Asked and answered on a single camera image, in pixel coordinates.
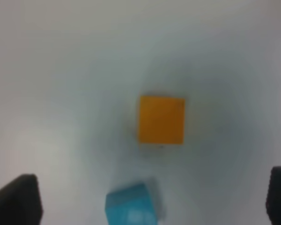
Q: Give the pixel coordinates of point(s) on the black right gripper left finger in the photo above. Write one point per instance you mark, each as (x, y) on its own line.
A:
(20, 202)

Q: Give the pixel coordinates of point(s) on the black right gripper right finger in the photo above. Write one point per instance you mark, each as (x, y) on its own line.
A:
(273, 198)

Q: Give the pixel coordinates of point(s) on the orange block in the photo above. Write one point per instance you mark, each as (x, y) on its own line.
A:
(161, 120)

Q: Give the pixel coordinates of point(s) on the loose blue block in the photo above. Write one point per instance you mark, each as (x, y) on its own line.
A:
(130, 206)

